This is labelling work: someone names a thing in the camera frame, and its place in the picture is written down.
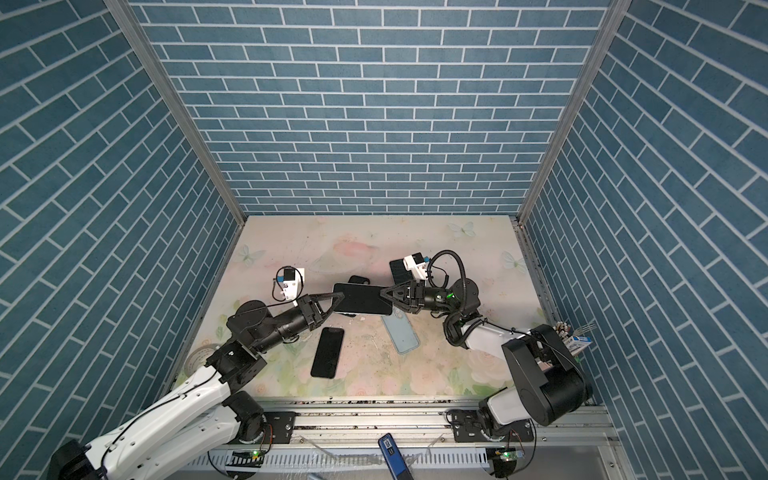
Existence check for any black phone case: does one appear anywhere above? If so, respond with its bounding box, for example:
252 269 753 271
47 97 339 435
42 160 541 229
348 275 371 285

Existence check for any aluminium corner post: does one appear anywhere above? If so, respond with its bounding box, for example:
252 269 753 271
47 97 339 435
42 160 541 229
104 0 247 227
517 0 631 227

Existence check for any clear tape roll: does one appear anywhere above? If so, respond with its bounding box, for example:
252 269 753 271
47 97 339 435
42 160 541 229
183 344 220 376

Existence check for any blue handheld device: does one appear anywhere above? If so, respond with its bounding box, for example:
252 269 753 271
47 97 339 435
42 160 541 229
378 433 413 480

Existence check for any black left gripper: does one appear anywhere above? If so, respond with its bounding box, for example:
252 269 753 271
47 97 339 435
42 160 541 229
252 293 343 357

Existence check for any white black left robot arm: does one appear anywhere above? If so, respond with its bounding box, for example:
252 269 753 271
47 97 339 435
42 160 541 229
47 293 344 479

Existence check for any purple phone black screen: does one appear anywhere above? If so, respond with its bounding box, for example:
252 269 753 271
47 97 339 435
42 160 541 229
310 327 345 379

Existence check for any aluminium corner post right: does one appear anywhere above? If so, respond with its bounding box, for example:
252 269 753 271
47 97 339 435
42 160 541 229
517 0 631 227

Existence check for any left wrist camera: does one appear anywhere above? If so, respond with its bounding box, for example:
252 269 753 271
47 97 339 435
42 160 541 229
273 266 305 302

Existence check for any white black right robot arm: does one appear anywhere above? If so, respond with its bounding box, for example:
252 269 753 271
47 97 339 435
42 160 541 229
381 279 592 439

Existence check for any aluminium corner post left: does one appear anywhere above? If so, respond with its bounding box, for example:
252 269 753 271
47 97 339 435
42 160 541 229
104 0 247 227

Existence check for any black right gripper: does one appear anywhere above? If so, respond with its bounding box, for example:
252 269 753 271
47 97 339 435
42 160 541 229
383 283 460 318

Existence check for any blue phone black screen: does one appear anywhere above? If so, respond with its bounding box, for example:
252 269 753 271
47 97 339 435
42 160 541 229
389 258 414 285

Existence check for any white phone black screen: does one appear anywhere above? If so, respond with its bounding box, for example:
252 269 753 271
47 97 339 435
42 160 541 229
333 283 393 316

